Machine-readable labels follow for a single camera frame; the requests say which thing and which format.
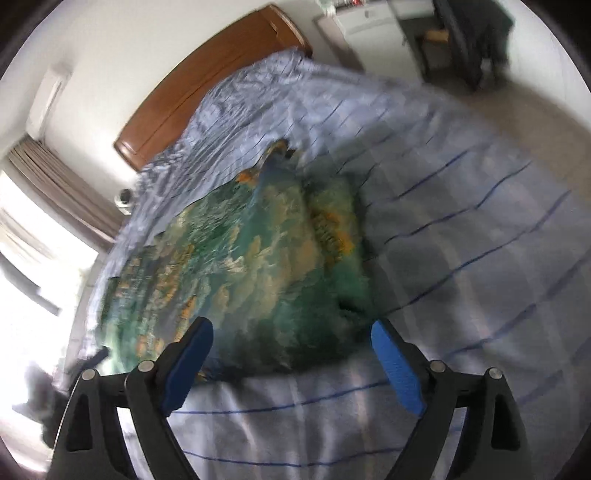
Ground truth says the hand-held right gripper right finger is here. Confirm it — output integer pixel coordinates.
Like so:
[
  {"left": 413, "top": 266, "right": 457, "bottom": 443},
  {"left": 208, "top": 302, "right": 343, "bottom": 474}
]
[{"left": 370, "top": 318, "right": 532, "bottom": 480}]

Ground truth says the white air conditioner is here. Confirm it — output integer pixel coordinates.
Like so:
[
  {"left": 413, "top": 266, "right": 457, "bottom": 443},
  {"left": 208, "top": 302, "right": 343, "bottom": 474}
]
[{"left": 27, "top": 65, "right": 70, "bottom": 139}]

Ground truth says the bed with blue checked sheet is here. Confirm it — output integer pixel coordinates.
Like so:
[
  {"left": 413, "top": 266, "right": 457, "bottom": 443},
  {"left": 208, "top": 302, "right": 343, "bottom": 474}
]
[{"left": 65, "top": 48, "right": 587, "bottom": 480}]

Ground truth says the beige curtain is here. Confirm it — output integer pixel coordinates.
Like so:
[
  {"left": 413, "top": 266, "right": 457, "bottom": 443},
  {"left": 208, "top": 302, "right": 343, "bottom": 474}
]
[{"left": 4, "top": 134, "right": 127, "bottom": 243}]

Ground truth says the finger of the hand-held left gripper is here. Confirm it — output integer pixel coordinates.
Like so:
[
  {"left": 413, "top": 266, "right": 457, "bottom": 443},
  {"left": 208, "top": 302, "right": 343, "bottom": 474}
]
[{"left": 69, "top": 347, "right": 112, "bottom": 370}]

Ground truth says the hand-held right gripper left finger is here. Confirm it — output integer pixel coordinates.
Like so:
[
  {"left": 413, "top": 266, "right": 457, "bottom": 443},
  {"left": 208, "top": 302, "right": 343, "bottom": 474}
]
[{"left": 48, "top": 316, "right": 215, "bottom": 480}]

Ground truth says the green landscape print jacket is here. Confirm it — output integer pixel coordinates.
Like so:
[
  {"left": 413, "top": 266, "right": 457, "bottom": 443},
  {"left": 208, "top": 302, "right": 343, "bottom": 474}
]
[{"left": 99, "top": 138, "right": 377, "bottom": 384}]

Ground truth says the white desk with drawers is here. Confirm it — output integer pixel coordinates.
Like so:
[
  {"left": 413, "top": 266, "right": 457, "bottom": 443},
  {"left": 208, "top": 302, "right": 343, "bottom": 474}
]
[{"left": 314, "top": 0, "right": 416, "bottom": 70}]

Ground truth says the black jacket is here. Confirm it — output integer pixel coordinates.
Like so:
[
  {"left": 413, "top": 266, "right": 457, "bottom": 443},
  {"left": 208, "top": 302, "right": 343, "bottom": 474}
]
[{"left": 434, "top": 0, "right": 513, "bottom": 88}]

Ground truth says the wooden chair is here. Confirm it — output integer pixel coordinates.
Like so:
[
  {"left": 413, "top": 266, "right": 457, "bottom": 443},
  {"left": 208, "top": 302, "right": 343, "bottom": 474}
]
[{"left": 416, "top": 0, "right": 485, "bottom": 90}]

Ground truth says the wooden headboard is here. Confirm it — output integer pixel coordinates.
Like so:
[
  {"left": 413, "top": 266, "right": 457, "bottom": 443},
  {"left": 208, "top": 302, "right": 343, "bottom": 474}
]
[{"left": 114, "top": 6, "right": 314, "bottom": 172}]

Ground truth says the window with sheer curtain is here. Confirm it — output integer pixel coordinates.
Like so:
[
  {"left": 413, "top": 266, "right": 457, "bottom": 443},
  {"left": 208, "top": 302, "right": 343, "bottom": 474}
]
[{"left": 0, "top": 171, "right": 100, "bottom": 462}]

